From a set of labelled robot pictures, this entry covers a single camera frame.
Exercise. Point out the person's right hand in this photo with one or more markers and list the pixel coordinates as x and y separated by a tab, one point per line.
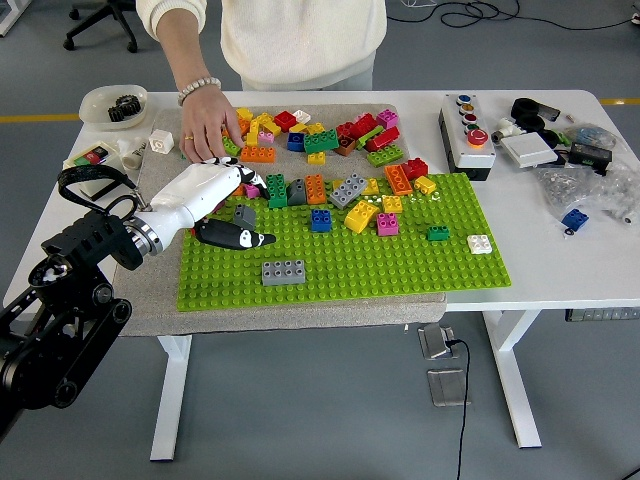
205	127

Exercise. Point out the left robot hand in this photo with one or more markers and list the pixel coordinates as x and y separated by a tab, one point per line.
190	195

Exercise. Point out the grey slope brick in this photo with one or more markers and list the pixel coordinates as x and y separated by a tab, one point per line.
246	215
296	192

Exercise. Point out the grey two-by-four brick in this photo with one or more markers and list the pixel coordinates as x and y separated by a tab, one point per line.
347	190
282	273

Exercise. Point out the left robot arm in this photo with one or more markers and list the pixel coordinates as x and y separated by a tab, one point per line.
95	240

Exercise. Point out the person's right forearm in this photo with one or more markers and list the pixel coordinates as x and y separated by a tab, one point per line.
187	60

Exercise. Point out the green baseplate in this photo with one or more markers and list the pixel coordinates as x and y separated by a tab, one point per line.
375	270

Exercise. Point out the magenta two-by-two brick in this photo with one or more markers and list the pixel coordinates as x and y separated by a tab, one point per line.
220	206
387	224
387	118

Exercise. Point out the white cube box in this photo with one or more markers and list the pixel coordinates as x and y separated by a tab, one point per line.
161	142

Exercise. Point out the yellow long brick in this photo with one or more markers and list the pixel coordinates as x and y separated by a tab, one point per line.
254	131

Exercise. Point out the orange two-by-four brick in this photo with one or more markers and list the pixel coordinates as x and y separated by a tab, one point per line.
239	190
258	154

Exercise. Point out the pink small brick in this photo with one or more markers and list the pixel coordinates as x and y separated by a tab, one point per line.
361	118
266	137

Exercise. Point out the pink two-by-two brick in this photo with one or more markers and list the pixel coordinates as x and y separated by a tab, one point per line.
252	191

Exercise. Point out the white plastic tube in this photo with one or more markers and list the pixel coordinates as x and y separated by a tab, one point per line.
132	155

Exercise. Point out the black gear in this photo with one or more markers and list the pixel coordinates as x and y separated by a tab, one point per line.
131	105
116	114

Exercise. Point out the red two-by-two brick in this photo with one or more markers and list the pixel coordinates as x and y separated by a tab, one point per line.
285	120
414	169

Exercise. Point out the dark green two-by-four brick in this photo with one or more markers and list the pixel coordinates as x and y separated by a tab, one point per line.
276	190
321	141

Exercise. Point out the blue two-by-two brick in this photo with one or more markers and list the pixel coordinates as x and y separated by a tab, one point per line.
320	220
296	142
575	218

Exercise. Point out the white small brick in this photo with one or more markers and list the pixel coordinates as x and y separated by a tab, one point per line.
302	116

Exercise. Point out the white plastic bowl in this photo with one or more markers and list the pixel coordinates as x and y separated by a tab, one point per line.
95	107

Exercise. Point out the yellow two-by-two brick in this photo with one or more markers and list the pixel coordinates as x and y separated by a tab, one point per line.
370	186
316	158
391	204

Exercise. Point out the person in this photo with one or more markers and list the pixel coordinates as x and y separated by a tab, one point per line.
300	40

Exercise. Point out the brown brick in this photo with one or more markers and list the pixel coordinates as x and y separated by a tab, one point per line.
346	145

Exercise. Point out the black office chair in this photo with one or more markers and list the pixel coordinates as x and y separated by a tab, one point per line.
119	9

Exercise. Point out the red two-by-four brick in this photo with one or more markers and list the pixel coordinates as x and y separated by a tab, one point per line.
383	139
363	126

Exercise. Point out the grey-brown mat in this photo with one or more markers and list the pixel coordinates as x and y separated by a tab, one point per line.
300	316

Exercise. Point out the lime green flat plate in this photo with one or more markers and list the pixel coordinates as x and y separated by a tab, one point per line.
370	136

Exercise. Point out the yellow arch brick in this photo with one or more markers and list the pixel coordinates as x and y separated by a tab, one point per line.
361	216

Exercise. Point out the lime green two-by-four brick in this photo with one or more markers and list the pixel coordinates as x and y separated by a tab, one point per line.
385	155

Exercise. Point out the orange upturned long brick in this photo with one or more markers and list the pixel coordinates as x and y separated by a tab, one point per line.
398	179

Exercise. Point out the white table leg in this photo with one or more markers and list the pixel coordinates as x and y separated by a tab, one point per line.
515	380
170	400

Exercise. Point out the white furniture foot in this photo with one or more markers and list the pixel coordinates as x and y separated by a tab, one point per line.
7	22

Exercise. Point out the yellow rounded small brick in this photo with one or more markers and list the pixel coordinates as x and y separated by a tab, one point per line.
424	185

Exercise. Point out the dark green small brick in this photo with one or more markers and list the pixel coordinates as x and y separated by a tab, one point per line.
437	233

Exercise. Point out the push-button control box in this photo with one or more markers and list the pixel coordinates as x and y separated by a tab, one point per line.
475	155

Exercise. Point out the metal floor socket box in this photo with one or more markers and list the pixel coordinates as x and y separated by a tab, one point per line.
447	387
432	342

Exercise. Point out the white two-by-two brick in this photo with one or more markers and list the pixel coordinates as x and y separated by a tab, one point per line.
479	245

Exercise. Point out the white pipe connector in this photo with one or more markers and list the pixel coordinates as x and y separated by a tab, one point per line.
506	127

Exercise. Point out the black tape roll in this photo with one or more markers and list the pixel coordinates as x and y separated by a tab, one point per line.
520	104
531	121

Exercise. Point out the black round knob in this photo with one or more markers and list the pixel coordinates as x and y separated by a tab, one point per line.
550	137

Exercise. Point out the small black grey block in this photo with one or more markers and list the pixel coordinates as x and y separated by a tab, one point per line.
551	114

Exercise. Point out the green plastic clip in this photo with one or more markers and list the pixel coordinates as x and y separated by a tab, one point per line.
565	134

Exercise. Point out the clear bag of screws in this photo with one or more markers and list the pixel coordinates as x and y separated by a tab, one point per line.
565	187

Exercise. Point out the black power adapter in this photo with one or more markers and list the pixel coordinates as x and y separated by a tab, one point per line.
590	155

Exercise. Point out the clear bag blue parts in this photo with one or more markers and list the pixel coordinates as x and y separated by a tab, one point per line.
592	135

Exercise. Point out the clear bag metal parts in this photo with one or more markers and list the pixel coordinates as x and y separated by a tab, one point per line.
622	195

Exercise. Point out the table height control panel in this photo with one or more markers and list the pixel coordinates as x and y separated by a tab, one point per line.
600	315

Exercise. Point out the switch box green red buttons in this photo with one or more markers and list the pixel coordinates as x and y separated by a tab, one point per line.
95	152

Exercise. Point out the white flat switch plate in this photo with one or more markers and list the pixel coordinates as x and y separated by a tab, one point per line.
529	151

